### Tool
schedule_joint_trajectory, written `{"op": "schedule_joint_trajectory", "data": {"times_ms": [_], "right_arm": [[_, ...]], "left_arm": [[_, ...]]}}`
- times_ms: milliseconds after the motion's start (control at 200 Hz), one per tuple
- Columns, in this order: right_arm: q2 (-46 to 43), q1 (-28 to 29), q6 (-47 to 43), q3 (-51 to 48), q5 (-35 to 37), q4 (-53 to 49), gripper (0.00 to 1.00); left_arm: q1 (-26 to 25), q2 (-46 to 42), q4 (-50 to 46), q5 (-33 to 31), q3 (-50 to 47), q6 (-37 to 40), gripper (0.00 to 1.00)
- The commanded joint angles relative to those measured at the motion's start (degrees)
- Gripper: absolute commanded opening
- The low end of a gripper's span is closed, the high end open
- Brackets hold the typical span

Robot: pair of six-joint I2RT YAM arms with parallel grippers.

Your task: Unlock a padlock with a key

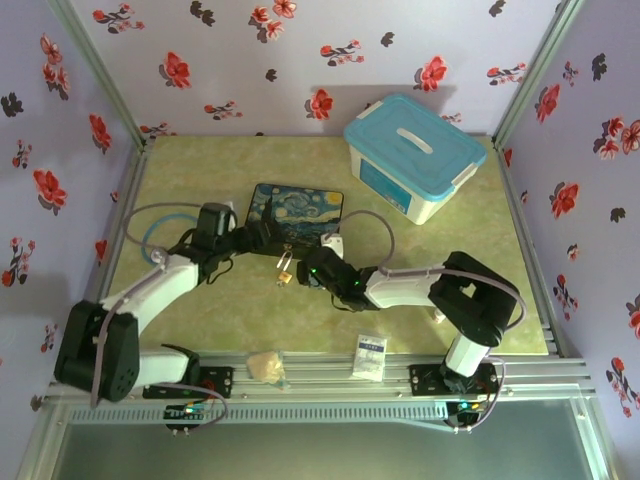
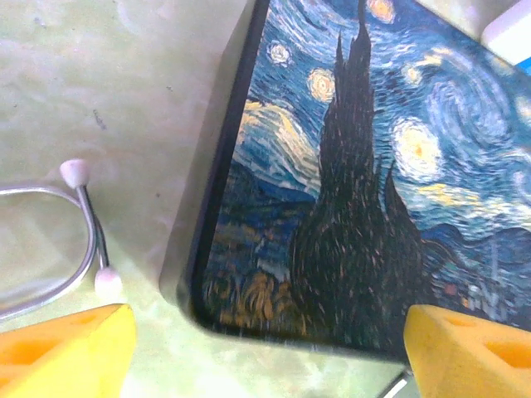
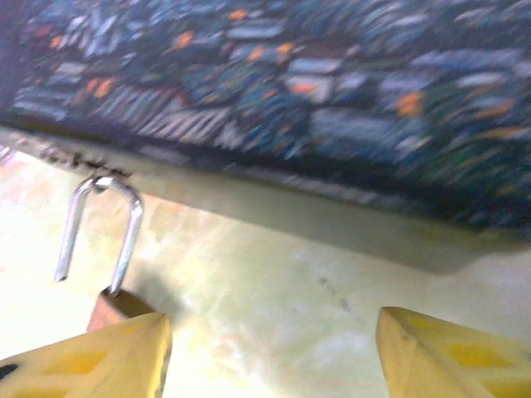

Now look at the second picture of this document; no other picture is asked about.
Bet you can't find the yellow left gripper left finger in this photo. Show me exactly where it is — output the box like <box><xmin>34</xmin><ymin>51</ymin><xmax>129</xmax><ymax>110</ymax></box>
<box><xmin>0</xmin><ymin>303</ymin><xmax>139</xmax><ymax>398</ymax></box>

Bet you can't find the starry night mouse pad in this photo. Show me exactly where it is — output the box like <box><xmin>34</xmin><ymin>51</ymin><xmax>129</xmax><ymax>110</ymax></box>
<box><xmin>176</xmin><ymin>0</ymin><xmax>531</xmax><ymax>362</ymax></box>

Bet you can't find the blue stethoscope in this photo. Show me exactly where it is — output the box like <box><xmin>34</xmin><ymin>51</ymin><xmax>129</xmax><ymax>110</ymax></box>
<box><xmin>0</xmin><ymin>158</ymin><xmax>124</xmax><ymax>323</ymax></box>

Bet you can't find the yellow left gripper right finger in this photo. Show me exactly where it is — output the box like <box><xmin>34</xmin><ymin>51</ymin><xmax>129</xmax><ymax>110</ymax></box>
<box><xmin>403</xmin><ymin>304</ymin><xmax>531</xmax><ymax>398</ymax></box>

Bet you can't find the blue lid plastic storage box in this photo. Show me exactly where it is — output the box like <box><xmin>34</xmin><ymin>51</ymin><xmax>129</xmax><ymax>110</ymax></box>
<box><xmin>480</xmin><ymin>0</ymin><xmax>531</xmax><ymax>78</ymax></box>

